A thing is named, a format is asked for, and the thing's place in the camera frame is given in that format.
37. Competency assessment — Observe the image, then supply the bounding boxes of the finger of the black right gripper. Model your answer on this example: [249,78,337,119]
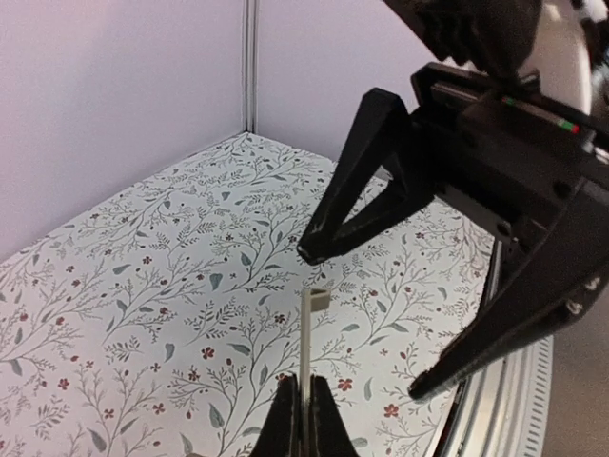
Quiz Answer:
[297,88,442,265]
[408,180,608,401]

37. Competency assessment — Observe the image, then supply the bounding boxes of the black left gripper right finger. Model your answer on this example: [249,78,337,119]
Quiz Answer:
[308,375,358,457]

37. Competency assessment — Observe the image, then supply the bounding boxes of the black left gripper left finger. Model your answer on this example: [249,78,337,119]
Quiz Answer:
[250,374,302,457]

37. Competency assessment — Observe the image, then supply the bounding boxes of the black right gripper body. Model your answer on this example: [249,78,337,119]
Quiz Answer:
[408,64,608,248]

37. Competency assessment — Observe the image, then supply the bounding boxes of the grey battery compartment cover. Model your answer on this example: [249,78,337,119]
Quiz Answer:
[298,288,331,456]

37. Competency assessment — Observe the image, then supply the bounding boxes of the floral patterned table mat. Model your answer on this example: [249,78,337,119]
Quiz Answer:
[1,134,493,456]

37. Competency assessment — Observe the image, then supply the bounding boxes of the front aluminium rail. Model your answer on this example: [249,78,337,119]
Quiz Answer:
[425,337,553,457]

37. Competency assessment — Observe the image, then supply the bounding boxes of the right aluminium frame post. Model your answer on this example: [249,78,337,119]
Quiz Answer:
[242,0,259,133]

